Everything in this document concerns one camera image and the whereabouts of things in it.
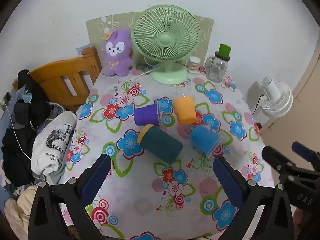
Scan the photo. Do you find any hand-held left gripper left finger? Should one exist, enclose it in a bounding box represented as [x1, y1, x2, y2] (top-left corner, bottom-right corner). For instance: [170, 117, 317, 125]
[28, 154, 112, 240]

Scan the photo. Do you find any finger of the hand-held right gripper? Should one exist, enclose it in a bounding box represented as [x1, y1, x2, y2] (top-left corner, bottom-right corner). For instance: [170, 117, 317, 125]
[292, 141, 320, 165]
[262, 145, 296, 174]

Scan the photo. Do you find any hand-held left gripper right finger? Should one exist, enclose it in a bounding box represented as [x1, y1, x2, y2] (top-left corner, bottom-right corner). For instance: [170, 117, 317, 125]
[212, 155, 294, 240]

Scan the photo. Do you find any blue cup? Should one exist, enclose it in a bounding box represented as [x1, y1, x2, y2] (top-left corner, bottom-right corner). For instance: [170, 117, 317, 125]
[190, 125, 223, 158]

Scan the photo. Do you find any dark teal cup yellow rim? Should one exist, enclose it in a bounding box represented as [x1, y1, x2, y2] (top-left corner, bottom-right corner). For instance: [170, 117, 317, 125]
[136, 124, 183, 161]

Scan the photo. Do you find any orange cup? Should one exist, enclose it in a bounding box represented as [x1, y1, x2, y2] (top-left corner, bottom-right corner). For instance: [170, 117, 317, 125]
[174, 95, 197, 125]

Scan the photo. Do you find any purple cup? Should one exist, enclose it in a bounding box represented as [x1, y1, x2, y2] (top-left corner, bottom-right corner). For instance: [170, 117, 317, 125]
[134, 103, 166, 126]

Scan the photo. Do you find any floral tablecloth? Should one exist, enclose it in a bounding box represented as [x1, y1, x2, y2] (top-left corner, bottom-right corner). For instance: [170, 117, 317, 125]
[61, 64, 275, 240]

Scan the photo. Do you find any white printed shirt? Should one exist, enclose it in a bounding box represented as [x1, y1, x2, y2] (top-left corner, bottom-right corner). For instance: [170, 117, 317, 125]
[31, 110, 78, 177]

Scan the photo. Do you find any white circulating fan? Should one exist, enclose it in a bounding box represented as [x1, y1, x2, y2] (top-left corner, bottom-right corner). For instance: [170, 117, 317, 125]
[246, 77, 293, 130]

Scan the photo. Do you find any cream blanket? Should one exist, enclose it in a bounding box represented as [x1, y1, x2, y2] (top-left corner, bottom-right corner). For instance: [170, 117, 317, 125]
[4, 184, 41, 240]

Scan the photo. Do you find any pile of dark clothes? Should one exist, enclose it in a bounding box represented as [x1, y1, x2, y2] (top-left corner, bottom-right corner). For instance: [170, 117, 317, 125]
[1, 69, 66, 188]

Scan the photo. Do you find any wooden chair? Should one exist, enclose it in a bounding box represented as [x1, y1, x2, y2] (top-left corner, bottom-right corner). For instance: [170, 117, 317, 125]
[28, 57, 95, 112]
[81, 46, 103, 81]

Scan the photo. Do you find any glass jar green lid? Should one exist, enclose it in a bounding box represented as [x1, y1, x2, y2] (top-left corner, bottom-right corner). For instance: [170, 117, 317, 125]
[204, 44, 232, 83]

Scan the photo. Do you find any cotton swab container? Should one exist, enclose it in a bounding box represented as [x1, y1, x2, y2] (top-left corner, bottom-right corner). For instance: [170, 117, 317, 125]
[187, 56, 201, 74]

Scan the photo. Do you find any purple plush bunny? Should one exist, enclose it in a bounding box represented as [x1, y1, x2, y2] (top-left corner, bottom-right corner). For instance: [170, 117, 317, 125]
[102, 29, 133, 77]

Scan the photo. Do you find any light blue paper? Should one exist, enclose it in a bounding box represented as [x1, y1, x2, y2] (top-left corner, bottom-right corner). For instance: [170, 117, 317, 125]
[76, 44, 93, 55]

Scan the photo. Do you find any green printed board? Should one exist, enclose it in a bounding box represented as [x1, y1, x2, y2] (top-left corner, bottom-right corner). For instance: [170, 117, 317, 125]
[86, 12, 215, 64]

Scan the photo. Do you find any green desk fan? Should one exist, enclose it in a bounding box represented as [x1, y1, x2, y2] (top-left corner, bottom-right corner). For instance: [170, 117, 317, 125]
[130, 4, 201, 84]

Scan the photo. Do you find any black cable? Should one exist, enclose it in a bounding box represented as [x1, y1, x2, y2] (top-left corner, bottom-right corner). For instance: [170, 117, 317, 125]
[251, 94, 265, 115]

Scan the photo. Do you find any thin white cable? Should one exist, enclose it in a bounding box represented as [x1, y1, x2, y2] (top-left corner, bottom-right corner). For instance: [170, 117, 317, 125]
[1, 100, 33, 160]

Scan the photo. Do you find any white fan cable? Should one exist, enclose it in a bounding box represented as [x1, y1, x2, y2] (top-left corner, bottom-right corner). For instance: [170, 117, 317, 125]
[124, 64, 165, 83]

